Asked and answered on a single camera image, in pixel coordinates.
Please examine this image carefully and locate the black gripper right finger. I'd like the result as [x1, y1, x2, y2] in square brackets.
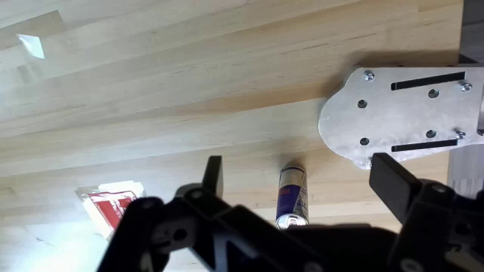
[368, 152, 484, 272]

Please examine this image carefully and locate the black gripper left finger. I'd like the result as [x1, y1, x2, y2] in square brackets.
[96, 154, 284, 272]

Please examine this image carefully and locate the red bull can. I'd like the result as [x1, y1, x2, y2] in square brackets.
[273, 161, 309, 231]

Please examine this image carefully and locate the silver metal plate with slots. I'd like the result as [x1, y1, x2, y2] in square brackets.
[317, 65, 484, 170]

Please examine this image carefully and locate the red and white box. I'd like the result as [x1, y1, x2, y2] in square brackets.
[73, 179, 146, 238]

